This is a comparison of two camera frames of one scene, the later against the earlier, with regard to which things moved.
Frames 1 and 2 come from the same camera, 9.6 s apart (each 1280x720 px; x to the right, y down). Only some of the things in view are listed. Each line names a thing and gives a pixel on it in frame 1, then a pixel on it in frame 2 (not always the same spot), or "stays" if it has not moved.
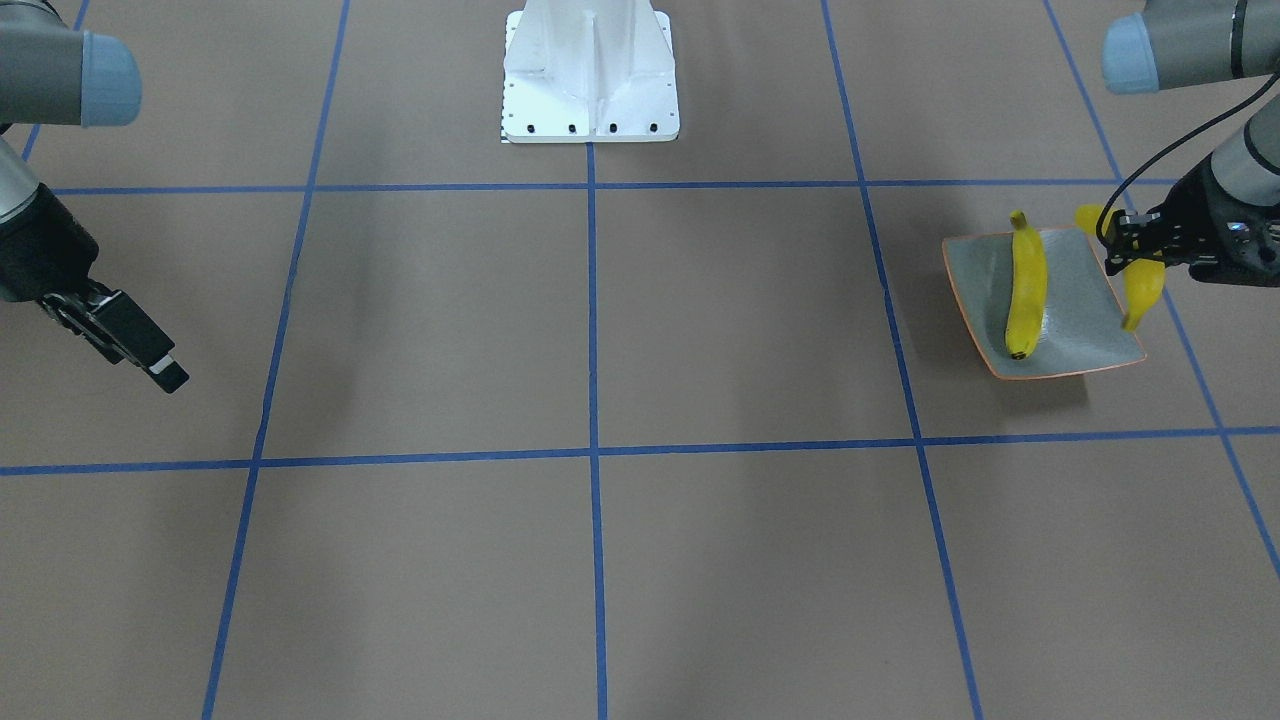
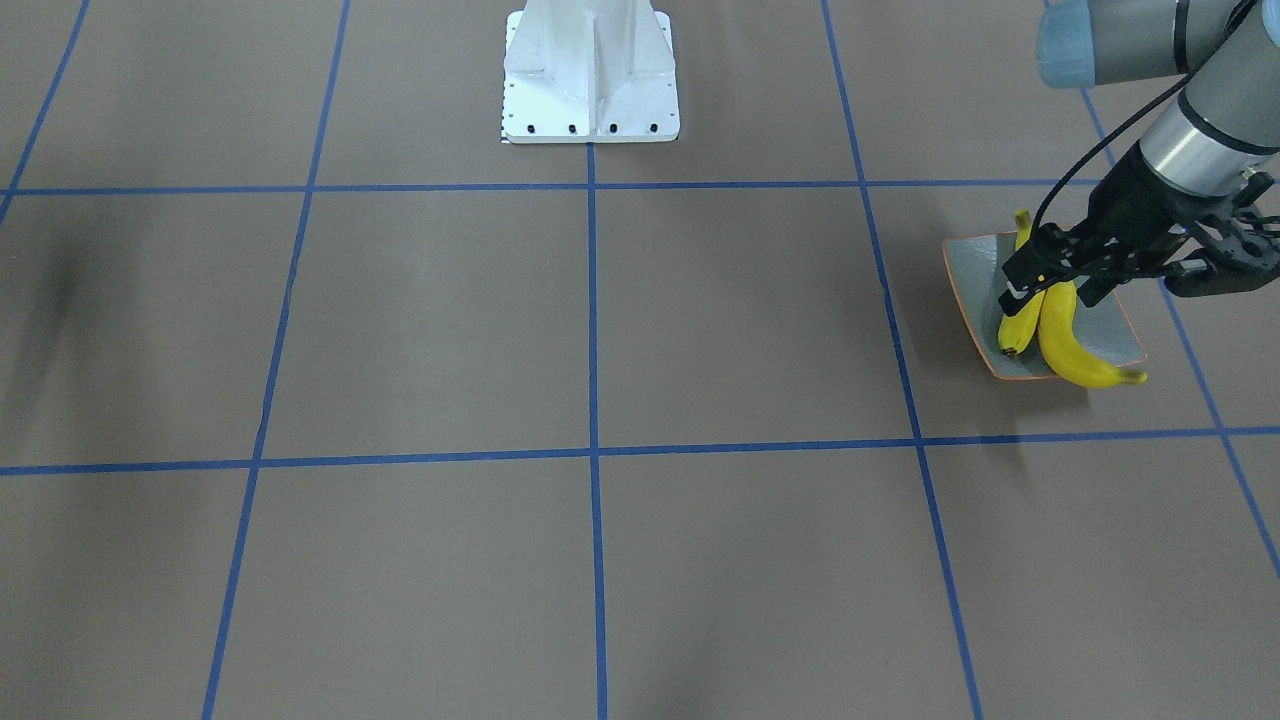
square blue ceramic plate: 1085,309 stays
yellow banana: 1028,288 stays
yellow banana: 1143,277 → 1067,352
